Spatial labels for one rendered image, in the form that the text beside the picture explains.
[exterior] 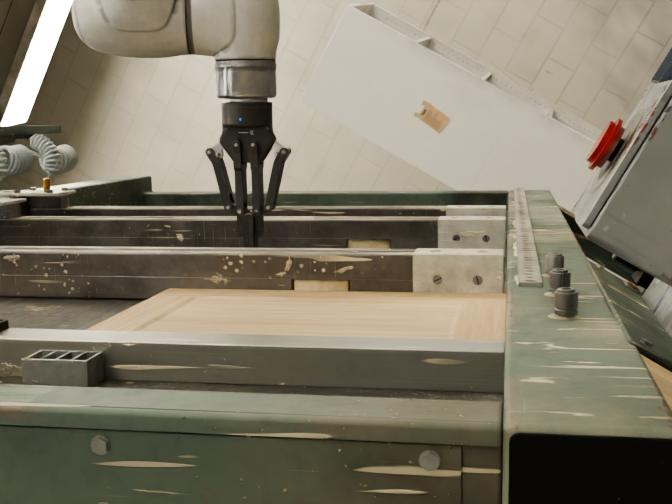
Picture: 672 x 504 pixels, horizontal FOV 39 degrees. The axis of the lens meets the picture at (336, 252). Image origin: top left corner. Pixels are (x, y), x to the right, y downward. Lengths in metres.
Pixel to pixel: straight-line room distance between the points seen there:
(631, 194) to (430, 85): 4.50
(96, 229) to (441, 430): 1.38
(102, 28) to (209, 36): 0.15
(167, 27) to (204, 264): 0.34
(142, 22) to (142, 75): 5.79
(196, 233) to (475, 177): 3.40
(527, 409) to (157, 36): 0.87
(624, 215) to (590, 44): 5.82
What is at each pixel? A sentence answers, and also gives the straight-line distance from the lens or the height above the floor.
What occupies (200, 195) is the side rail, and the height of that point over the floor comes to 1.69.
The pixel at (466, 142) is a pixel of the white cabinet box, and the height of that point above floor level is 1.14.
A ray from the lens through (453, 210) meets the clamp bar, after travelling 2.02.
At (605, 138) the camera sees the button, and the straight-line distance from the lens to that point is 0.68.
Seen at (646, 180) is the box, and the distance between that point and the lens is 0.64.
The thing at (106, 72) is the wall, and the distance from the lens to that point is 7.30.
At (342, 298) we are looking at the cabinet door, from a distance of 1.29.
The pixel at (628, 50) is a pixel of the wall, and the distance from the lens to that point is 6.46.
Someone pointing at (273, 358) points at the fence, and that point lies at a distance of 0.94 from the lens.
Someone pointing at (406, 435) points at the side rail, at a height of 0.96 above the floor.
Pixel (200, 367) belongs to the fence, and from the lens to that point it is 0.96.
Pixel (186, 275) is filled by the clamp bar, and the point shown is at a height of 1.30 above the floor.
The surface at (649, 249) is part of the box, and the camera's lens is 0.65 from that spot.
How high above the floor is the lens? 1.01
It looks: 5 degrees up
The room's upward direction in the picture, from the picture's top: 60 degrees counter-clockwise
